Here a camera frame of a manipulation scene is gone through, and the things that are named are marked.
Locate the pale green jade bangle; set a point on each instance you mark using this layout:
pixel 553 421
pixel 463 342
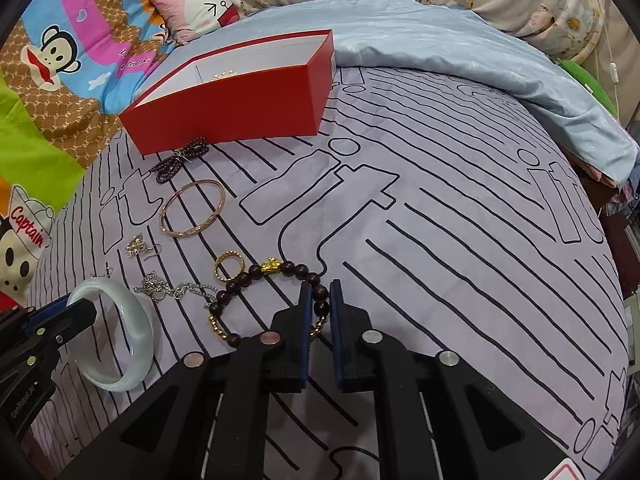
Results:
pixel 142 340

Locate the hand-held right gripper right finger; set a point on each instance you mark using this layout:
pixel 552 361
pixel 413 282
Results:
pixel 336 320

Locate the silver earrings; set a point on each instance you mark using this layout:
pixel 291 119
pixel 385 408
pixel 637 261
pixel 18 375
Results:
pixel 136 247

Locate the pink cartoon pillow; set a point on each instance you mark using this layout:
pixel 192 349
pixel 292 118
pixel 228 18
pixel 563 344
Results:
pixel 200 5

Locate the green plastic item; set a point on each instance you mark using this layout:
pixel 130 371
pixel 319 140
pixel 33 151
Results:
pixel 585 77

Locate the red cardboard box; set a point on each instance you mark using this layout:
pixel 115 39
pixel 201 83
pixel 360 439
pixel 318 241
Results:
pixel 225 110

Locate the light blue quilt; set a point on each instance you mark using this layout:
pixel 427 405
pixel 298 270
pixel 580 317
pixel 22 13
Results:
pixel 425 40

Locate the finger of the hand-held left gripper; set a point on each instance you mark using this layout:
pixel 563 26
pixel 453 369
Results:
pixel 47 309
pixel 75 320

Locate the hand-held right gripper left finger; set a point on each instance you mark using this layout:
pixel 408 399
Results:
pixel 305 320

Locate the lilac striped bed sheet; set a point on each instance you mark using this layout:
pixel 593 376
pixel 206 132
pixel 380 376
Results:
pixel 450 260

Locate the colourful cartoon blanket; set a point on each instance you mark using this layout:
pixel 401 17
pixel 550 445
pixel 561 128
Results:
pixel 75 10

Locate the pearl hair clip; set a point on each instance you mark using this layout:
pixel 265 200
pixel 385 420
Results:
pixel 225 75

